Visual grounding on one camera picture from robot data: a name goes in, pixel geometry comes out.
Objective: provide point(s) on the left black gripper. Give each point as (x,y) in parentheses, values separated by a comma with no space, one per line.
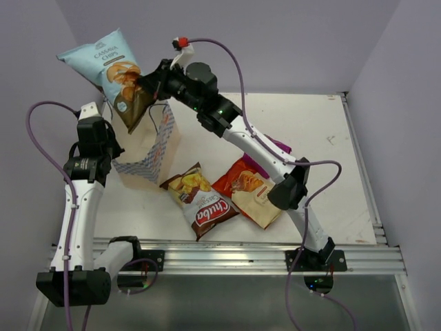
(116,149)

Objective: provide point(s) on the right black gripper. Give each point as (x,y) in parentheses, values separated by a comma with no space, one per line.
(155,82)

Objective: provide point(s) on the light blue cassava chips bag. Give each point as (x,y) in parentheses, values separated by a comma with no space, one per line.
(109,64)

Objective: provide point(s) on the blue patterned paper bag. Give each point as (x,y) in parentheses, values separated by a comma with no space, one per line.
(149,150)

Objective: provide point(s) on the brown Chuba cassava chips bag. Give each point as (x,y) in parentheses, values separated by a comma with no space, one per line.
(203,207)

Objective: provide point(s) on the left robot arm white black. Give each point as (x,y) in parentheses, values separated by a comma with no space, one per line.
(76,277)

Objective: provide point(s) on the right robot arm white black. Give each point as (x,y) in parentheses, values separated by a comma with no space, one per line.
(196,87)

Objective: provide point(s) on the orange cream cassava chips bag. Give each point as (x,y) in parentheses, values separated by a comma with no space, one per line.
(249,190)

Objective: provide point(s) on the purple snack packet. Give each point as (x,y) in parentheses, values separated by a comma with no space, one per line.
(253,164)

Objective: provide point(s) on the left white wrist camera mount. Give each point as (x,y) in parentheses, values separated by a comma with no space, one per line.
(89,110)

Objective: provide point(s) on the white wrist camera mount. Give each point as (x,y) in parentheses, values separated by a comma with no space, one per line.
(184,52)
(89,110)

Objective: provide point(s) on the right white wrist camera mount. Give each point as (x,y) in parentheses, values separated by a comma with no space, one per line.
(184,52)

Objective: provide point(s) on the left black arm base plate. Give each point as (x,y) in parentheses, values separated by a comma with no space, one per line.
(153,257)

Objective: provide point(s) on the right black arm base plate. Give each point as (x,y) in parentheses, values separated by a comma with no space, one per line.
(308,261)

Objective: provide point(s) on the aluminium mounting rail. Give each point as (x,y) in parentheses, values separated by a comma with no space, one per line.
(238,258)

